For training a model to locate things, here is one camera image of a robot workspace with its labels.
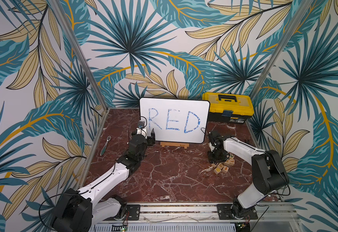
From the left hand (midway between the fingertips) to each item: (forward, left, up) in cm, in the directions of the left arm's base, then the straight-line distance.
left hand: (147, 130), depth 80 cm
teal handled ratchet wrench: (+7, +30, -20) cm, 37 cm away
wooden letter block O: (-12, -44, -19) cm, 49 cm away
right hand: (-8, -41, -19) cm, 46 cm away
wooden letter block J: (-14, -46, -18) cm, 52 cm away
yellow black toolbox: (+25, -53, -5) cm, 59 cm away
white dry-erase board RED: (+9, -15, -2) cm, 18 cm away
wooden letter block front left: (-15, -41, -19) cm, 48 cm away
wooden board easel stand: (+1, -16, -15) cm, 22 cm away
